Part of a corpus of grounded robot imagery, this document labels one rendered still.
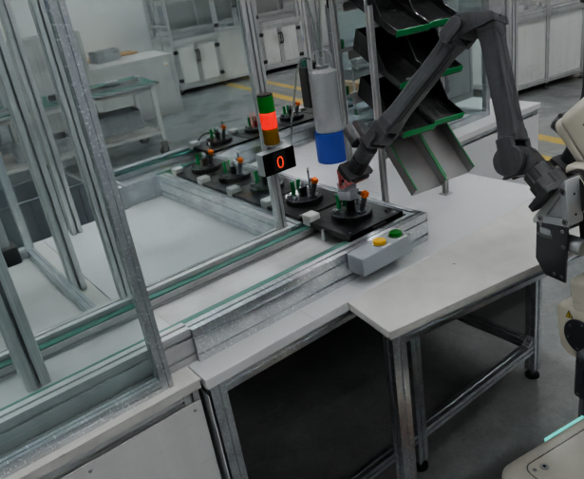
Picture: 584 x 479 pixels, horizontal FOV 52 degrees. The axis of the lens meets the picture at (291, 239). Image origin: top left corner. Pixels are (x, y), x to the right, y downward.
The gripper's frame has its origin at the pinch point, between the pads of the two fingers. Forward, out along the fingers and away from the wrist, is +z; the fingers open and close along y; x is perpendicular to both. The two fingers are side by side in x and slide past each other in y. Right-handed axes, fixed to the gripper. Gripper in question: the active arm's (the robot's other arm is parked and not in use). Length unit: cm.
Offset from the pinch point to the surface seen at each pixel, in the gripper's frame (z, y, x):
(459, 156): -1.7, -48.5, 6.4
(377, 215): 2.6, -5.2, 13.3
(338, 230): 3.7, 10.5, 12.4
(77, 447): -1, 106, 37
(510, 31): 20, -162, -57
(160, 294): 15, 68, 5
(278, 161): -4.7, 20.0, -13.9
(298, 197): 22.7, 3.2, -12.8
